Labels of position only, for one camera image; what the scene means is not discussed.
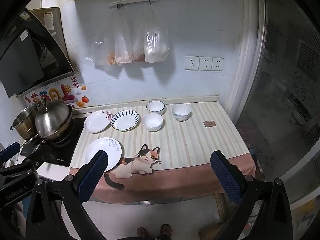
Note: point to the person's right foot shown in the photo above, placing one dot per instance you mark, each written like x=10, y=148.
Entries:
x=165, y=229

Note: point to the frosted glass sliding door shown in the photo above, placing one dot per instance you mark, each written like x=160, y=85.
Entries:
x=282, y=92

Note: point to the steel stock pot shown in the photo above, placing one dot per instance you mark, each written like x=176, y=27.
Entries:
x=22, y=122

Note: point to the black induction cooktop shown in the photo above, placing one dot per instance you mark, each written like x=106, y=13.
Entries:
x=62, y=152

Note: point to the white bowl with blue pattern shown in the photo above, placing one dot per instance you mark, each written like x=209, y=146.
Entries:
x=181, y=112

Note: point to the black range hood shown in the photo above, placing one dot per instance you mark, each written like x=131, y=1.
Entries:
x=20, y=62

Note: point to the white plate with blue stripes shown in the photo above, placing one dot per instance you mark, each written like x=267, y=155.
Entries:
x=125, y=120

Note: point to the colourful wall stickers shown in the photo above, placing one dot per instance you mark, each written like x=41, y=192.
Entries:
x=57, y=95

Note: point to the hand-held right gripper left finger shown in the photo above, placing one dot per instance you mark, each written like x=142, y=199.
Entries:
x=93, y=172

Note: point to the person's foot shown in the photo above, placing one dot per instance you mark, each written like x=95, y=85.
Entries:
x=165, y=229
x=142, y=231

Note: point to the white plate with grey flower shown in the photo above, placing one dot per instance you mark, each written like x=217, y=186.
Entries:
x=102, y=146

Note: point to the clear plastic bag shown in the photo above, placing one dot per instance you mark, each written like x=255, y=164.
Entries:
x=102, y=47
x=122, y=50
x=156, y=45
x=138, y=52

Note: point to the person's left foot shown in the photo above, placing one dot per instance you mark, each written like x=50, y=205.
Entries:
x=142, y=231

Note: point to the wall hook rail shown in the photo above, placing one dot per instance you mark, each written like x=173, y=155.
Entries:
x=140, y=0

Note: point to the plain white bowl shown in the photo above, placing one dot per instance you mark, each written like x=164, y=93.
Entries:
x=152, y=122

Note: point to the striped cat print tablecloth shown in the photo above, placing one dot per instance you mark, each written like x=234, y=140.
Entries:
x=190, y=145

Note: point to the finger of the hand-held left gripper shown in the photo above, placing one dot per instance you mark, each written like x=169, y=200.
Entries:
x=35, y=161
x=10, y=150

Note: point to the white bowl with dark rim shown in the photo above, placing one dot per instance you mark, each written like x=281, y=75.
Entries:
x=155, y=107

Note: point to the white wall socket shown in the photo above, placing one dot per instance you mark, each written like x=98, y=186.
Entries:
x=192, y=63
x=205, y=63
x=217, y=64

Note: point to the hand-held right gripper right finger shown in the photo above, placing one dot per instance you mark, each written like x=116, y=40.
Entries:
x=226, y=177

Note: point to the white plate with pink flowers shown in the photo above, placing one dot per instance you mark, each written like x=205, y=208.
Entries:
x=96, y=122

